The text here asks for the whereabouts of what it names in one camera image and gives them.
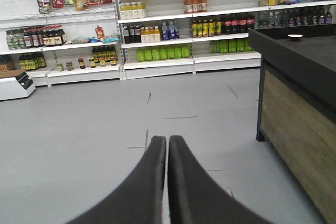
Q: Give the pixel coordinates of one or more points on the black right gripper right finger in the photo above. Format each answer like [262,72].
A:
[194,197]

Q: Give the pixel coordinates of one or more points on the small white dish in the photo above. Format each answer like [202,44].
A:
[295,37]

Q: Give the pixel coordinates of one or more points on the white machine on floor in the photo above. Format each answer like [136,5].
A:
[16,84]

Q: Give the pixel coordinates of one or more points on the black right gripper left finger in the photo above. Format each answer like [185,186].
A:
[138,199]

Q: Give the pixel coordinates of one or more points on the white store shelving unit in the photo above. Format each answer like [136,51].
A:
[112,17]

